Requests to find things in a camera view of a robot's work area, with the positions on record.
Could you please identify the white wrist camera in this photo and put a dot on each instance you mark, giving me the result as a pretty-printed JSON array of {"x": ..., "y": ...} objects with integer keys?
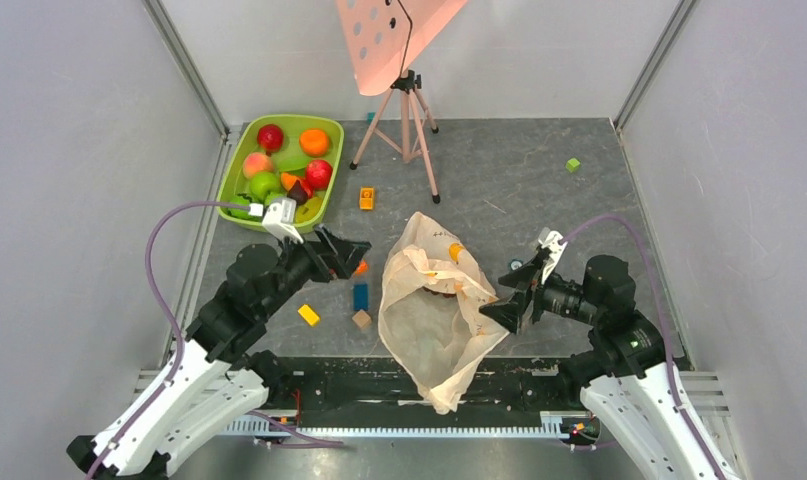
[
  {"x": 551, "y": 248},
  {"x": 277, "y": 218}
]

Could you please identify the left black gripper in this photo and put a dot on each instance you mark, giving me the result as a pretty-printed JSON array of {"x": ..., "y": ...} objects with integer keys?
[{"x": 334, "y": 257}]

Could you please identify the orange yellow toy brick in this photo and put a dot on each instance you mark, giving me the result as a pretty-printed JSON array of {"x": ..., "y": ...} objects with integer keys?
[{"x": 367, "y": 198}]

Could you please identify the orange red fake fruit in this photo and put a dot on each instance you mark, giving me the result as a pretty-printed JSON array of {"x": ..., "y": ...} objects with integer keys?
[{"x": 289, "y": 181}]

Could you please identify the translucent beige plastic bag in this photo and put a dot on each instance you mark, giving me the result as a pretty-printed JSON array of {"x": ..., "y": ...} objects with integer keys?
[{"x": 439, "y": 342}]

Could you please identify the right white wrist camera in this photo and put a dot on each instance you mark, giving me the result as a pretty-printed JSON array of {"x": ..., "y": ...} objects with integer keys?
[{"x": 551, "y": 248}]

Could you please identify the wooden cube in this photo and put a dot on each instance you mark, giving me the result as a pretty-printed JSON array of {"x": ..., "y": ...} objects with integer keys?
[{"x": 362, "y": 319}]

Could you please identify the green fake fruit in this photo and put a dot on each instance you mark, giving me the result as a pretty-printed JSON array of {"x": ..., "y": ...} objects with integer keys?
[{"x": 240, "y": 208}]

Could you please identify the purple fake grape bunch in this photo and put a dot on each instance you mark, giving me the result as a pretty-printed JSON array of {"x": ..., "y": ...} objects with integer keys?
[{"x": 445, "y": 289}]

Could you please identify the orange curved toy piece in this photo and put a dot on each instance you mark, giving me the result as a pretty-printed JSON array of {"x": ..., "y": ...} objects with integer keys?
[{"x": 361, "y": 268}]

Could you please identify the pink perforated board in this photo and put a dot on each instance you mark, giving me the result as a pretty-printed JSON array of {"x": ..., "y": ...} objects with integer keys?
[{"x": 384, "y": 38}]

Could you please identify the small green cube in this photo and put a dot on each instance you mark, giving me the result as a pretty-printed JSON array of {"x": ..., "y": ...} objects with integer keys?
[{"x": 572, "y": 165}]

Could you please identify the yellow fake fruit slice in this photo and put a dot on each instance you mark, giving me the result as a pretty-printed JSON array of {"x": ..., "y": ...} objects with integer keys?
[{"x": 309, "y": 210}]

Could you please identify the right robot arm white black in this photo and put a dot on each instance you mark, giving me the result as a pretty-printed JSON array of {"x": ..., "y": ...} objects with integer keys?
[{"x": 627, "y": 379}]

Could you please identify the yellow small block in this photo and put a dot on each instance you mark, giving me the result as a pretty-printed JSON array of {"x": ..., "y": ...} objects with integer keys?
[{"x": 309, "y": 315}]

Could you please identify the pink tripod stand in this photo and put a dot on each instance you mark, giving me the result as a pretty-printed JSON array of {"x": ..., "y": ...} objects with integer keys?
[{"x": 415, "y": 116}]

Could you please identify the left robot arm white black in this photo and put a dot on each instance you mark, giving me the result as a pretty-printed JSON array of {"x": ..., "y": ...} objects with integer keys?
[{"x": 212, "y": 379}]

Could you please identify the green plastic tub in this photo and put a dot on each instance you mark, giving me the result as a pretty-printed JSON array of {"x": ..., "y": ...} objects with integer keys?
[{"x": 293, "y": 125}]

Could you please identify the peach fake fruit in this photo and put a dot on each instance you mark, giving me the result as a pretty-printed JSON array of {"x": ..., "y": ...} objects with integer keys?
[{"x": 255, "y": 163}]

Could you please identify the green fake apple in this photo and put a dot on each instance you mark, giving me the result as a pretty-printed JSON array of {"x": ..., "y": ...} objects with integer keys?
[{"x": 263, "y": 184}]

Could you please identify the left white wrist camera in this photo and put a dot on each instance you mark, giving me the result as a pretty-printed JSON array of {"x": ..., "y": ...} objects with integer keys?
[{"x": 277, "y": 218}]

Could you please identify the blue toy brick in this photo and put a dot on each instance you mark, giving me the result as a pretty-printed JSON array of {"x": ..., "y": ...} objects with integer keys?
[{"x": 361, "y": 300}]

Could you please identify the red fake apple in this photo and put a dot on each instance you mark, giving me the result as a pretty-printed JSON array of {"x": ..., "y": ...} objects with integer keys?
[
  {"x": 270, "y": 138},
  {"x": 318, "y": 174}
]

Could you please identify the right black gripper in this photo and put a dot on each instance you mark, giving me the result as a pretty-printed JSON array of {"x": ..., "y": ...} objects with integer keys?
[{"x": 531, "y": 296}]

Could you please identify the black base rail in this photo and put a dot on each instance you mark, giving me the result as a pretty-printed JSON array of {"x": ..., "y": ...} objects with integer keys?
[{"x": 378, "y": 392}]

